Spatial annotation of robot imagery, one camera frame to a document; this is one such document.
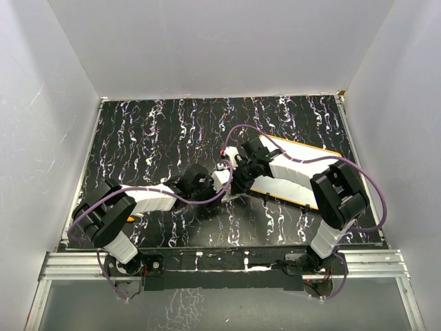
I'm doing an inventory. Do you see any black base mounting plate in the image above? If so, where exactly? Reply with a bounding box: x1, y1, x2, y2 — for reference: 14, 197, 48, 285
104, 245, 347, 292

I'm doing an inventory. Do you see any purple cable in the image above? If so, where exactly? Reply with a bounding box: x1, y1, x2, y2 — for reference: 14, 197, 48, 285
67, 159, 234, 304
222, 124, 389, 303

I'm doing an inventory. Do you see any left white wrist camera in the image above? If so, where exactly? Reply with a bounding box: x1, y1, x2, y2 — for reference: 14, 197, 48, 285
211, 163, 230, 193

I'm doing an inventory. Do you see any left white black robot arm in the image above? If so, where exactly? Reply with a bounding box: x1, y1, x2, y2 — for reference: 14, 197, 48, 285
68, 164, 229, 275

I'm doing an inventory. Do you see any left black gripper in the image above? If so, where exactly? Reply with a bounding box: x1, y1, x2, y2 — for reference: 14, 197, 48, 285
189, 174, 225, 210

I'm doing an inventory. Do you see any aluminium frame rail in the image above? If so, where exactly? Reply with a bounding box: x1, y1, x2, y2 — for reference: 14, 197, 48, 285
38, 250, 410, 281

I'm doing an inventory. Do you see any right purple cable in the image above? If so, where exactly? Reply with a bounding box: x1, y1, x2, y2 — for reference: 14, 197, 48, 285
222, 124, 389, 303

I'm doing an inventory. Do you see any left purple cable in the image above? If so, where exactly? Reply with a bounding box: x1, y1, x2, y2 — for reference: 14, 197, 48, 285
67, 159, 234, 304

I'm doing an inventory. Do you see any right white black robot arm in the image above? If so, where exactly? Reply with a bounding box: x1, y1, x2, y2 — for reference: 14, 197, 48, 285
222, 135, 370, 274

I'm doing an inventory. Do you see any orange framed whiteboard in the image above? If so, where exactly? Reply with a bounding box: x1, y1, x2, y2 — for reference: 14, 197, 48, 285
251, 135, 340, 210

